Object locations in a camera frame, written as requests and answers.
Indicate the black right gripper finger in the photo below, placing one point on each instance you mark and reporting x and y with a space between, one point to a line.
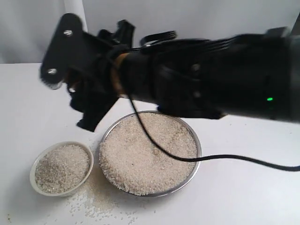
93 106
63 51

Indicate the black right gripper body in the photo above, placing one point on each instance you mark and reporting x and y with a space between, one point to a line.
137 72

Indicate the brown wooden cup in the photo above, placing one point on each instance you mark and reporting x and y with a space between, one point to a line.
102 75

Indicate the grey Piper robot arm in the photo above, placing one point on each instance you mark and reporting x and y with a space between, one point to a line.
252 75

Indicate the rice in steel tray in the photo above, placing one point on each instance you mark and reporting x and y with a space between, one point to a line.
140 164

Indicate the white ceramic bowl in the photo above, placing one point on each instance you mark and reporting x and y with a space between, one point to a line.
70 192

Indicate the rice in white bowl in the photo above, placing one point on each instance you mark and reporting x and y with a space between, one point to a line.
62 168

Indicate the spilled rice on table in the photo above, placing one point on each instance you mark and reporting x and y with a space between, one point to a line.
100 203

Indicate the white backdrop curtain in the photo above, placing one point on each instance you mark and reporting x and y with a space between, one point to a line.
26 26

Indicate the round steel tray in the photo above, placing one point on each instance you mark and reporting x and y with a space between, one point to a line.
199 150

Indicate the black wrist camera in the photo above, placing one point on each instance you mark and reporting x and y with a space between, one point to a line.
122 36

